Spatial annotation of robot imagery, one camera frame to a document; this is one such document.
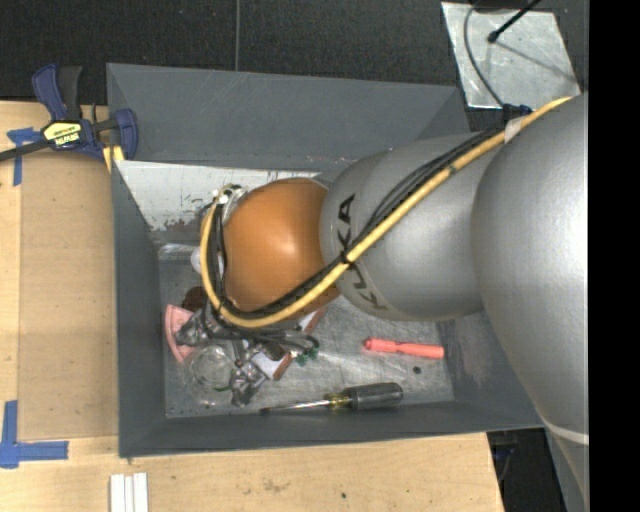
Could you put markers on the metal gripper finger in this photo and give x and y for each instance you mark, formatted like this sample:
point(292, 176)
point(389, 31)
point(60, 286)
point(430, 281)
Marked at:
point(242, 394)
point(252, 372)

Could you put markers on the dark brown round thing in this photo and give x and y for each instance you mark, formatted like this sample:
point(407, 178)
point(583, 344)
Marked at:
point(192, 298)

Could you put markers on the clear glass cup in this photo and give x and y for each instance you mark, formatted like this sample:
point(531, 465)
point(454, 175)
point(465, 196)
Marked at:
point(207, 370)

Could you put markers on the pale wood board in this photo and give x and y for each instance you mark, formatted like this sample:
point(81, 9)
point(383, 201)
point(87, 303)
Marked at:
point(65, 300)

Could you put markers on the orange-pink plastic tool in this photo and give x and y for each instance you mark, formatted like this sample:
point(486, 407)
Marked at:
point(405, 348)

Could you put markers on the grey metal bin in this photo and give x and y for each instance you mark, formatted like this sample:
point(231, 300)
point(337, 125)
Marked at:
point(280, 115)

